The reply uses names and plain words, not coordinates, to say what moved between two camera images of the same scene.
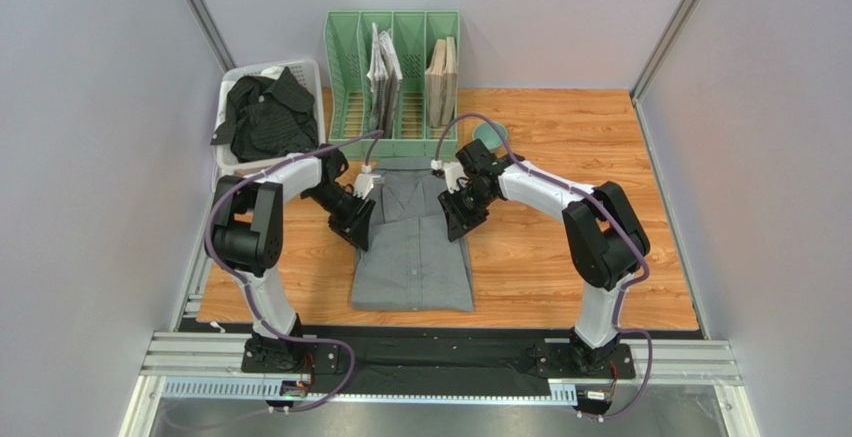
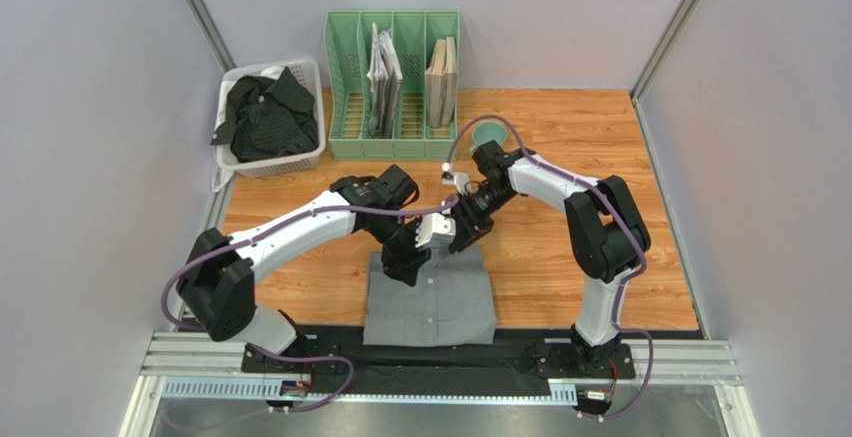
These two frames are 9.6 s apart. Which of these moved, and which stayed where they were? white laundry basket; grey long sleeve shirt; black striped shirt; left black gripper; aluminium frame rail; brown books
Moved: left black gripper; grey long sleeve shirt
Stayed: brown books; white laundry basket; aluminium frame rail; black striped shirt
